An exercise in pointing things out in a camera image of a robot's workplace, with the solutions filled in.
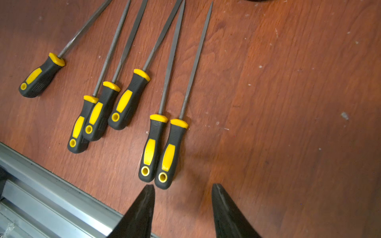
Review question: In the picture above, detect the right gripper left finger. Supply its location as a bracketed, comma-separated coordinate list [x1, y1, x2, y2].
[108, 184, 155, 238]

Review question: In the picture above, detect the file tool three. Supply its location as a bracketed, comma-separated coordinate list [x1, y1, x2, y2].
[82, 1, 147, 141]

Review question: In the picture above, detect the file tool four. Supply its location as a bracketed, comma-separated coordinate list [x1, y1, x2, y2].
[108, 1, 182, 131]

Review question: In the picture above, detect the file tool two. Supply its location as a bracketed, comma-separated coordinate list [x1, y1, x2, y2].
[67, 1, 131, 154]

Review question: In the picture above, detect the file tool five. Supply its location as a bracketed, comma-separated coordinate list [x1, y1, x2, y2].
[139, 1, 185, 182]

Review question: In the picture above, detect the file tool one leftmost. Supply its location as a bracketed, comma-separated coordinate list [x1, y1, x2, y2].
[18, 0, 111, 98]

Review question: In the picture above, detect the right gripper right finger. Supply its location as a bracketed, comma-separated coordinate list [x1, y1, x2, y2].
[212, 183, 260, 238]

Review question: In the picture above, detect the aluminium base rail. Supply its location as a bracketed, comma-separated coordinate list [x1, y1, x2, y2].
[0, 142, 158, 238]

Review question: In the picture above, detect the file tool six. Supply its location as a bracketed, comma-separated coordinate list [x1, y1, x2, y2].
[155, 3, 213, 189]

